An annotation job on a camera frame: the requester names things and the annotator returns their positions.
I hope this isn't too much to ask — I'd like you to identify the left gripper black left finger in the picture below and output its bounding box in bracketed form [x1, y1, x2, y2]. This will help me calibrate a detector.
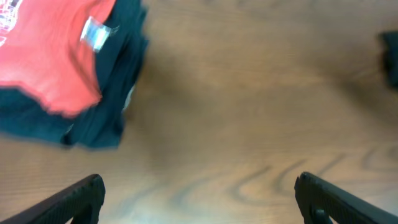
[1, 174, 106, 224]

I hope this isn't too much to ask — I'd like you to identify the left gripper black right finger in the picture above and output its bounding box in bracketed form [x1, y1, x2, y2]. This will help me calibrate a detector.
[294, 172, 397, 224]

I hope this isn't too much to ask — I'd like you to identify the folded navy blue shirt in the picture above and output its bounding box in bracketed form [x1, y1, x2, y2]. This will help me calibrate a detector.
[1, 0, 148, 148]

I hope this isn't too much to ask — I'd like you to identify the black clothes pile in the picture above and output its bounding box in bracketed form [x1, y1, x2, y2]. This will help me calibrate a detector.
[379, 30, 397, 89]

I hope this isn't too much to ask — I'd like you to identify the orange red t-shirt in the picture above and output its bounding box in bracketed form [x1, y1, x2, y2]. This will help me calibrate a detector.
[1, 0, 116, 116]

